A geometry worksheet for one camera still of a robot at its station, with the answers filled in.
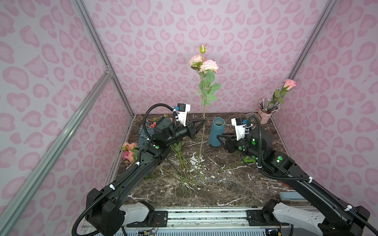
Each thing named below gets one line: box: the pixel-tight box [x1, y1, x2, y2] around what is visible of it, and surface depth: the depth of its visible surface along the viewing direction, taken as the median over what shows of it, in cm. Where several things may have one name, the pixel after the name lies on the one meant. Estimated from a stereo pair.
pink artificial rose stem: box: [270, 78, 297, 106], surface depth 78 cm
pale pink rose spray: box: [189, 44, 222, 172], surface depth 62 cm
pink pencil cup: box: [257, 97, 281, 124], surface depth 109 cm
